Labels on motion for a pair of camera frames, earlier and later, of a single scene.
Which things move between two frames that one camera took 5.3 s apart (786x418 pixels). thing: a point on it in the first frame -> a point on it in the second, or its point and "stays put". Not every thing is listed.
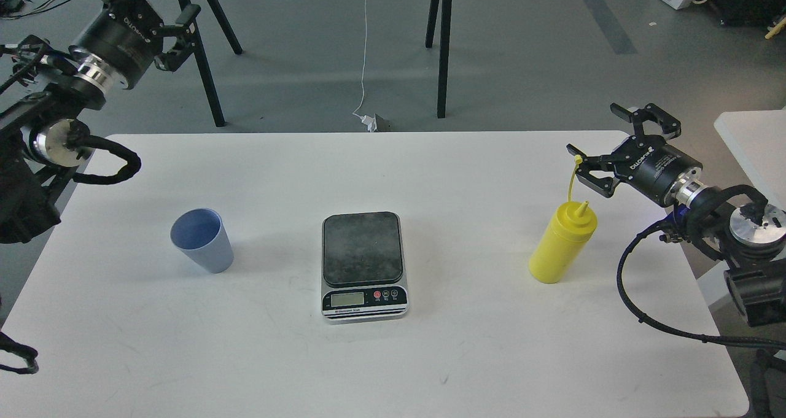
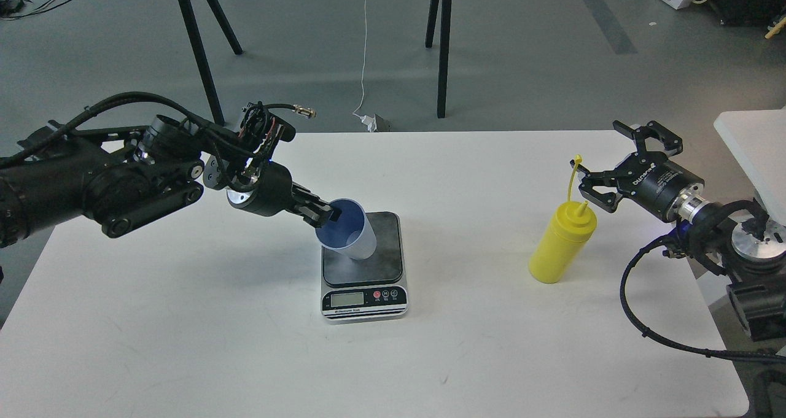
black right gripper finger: [605, 186] -> [608, 201]
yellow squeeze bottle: [572, 226] stays put
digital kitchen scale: [363, 272] stays put
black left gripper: [126, 37] -> [275, 193]
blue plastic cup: [201, 233] -> [349, 231]
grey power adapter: [383, 125] stays put
